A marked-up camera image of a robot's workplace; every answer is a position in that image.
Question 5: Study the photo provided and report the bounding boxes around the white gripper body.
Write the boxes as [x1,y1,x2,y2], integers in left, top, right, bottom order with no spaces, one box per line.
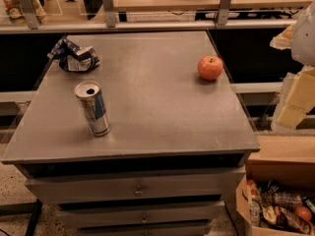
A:
[291,1,315,66]

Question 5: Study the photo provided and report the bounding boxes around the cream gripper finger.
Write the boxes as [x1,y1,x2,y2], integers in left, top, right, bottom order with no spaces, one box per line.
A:
[271,66,315,132]
[270,24,295,50]

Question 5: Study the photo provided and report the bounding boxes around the silver blue Red Bull can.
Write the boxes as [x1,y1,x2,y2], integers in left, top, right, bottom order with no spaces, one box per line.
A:
[74,81,110,137]

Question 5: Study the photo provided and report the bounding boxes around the crumpled blue chip bag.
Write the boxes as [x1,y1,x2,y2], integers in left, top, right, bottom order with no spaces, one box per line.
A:
[47,37,100,73]

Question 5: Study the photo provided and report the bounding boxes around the red apple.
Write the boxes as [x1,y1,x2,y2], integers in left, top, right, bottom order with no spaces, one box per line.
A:
[197,55,223,82]

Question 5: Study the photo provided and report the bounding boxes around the cardboard box of snacks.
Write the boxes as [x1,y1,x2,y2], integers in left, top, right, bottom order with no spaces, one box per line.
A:
[236,161,315,236]

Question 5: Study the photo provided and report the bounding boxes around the grey drawer cabinet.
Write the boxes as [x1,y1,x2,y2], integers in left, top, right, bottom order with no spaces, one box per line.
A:
[3,31,260,236]

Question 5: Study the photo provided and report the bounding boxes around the top drawer metal knob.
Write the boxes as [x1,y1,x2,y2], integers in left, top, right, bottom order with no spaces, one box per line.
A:
[134,186,144,197]

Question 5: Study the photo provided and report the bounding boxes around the drawer metal knob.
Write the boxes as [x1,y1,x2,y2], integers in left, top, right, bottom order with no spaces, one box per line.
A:
[134,186,144,197]
[141,215,148,223]

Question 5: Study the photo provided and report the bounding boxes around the grey metal railing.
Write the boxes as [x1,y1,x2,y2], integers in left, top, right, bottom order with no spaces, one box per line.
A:
[0,0,315,35]

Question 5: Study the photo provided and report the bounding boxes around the colourful snack package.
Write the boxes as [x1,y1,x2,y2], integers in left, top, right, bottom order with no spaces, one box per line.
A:
[0,0,46,24]

